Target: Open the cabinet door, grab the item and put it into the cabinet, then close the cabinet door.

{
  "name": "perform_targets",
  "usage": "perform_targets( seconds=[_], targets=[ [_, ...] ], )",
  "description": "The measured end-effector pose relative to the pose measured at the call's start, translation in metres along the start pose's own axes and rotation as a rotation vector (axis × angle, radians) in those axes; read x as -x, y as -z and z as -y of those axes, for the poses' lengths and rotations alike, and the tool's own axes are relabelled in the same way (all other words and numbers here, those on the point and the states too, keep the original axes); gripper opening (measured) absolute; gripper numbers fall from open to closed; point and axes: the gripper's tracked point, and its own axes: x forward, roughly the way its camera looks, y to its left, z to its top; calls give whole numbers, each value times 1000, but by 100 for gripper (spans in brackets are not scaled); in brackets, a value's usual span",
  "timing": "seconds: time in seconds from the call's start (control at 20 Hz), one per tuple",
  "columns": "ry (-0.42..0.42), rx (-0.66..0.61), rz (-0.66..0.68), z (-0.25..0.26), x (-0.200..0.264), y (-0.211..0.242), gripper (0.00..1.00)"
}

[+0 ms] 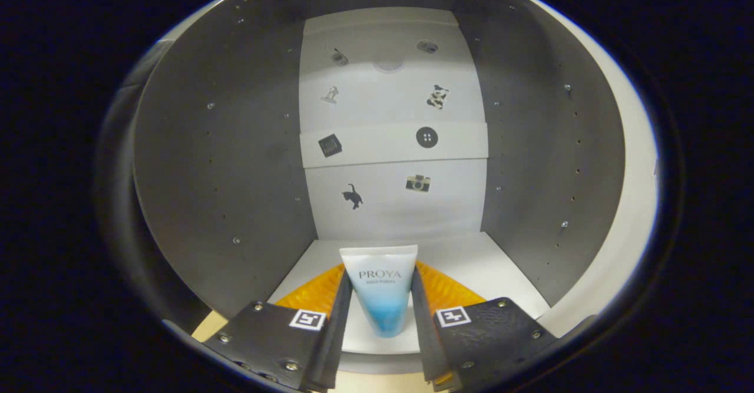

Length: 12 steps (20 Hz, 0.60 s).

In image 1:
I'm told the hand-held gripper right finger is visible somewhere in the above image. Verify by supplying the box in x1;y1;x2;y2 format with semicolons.
411;260;560;392

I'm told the white and blue tube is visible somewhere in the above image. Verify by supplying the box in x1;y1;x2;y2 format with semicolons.
339;245;419;339

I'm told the grey cabinet body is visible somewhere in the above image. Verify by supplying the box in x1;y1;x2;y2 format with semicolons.
133;0;626;376

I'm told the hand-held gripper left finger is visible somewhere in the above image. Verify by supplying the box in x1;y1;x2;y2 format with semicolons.
200;263;354;392

